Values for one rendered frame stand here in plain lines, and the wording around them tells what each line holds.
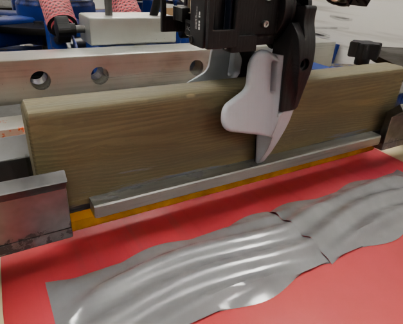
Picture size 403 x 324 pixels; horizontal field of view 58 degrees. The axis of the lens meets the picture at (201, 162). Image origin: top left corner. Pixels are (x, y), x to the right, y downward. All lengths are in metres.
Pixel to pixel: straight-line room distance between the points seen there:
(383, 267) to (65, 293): 0.22
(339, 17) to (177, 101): 2.65
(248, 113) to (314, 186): 0.13
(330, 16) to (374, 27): 0.38
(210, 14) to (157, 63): 0.27
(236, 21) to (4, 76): 0.29
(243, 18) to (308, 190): 0.18
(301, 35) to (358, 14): 2.52
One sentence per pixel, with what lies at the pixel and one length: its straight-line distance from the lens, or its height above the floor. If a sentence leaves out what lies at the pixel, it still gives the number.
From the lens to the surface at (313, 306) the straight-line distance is 0.25.
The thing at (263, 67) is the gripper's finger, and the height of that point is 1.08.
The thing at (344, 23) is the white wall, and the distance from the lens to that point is 2.85.
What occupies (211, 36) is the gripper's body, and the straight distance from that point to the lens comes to 0.23.
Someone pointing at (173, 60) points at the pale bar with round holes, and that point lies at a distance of 0.50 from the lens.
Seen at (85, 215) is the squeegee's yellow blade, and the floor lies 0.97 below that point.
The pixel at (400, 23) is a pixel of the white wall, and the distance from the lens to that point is 2.60.
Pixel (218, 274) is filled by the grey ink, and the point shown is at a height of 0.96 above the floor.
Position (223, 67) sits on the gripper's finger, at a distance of 0.31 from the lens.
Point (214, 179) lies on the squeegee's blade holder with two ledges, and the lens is 0.28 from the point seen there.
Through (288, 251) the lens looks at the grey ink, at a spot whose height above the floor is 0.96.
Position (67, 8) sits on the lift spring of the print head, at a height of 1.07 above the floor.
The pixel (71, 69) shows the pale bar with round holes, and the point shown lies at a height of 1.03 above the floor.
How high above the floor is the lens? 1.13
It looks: 28 degrees down
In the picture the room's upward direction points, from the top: 3 degrees clockwise
